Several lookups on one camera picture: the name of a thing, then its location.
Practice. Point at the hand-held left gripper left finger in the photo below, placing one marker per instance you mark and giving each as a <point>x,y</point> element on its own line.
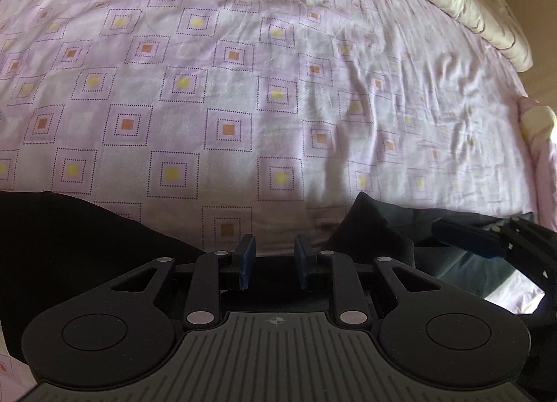
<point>246,256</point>

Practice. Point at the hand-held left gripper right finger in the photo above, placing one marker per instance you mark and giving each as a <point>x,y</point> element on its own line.
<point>301,260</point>

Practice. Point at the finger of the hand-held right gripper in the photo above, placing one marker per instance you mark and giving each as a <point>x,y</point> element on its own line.
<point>472,239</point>

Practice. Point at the black pants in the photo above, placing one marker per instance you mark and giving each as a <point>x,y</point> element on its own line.
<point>65,249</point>

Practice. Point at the cream pillow with pink cover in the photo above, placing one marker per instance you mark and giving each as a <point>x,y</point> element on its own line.
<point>541,141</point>

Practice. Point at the pink square-patterned bed sheet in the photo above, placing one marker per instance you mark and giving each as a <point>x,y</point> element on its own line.
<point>261,80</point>

